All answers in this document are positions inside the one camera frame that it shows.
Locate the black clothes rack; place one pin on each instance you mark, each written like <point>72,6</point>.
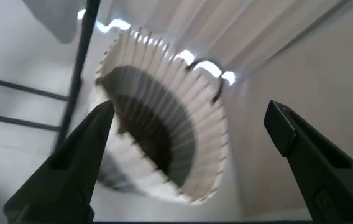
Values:
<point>83,46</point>

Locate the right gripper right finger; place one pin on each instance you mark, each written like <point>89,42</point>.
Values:
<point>328,183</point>

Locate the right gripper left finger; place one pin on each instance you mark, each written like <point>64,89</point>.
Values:
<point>67,174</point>

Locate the white curtain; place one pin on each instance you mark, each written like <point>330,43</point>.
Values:
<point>226,25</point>

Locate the pale grey garment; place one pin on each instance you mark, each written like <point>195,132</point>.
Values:
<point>58,18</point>

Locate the white laundry basket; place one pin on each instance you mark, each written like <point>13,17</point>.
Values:
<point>201,124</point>

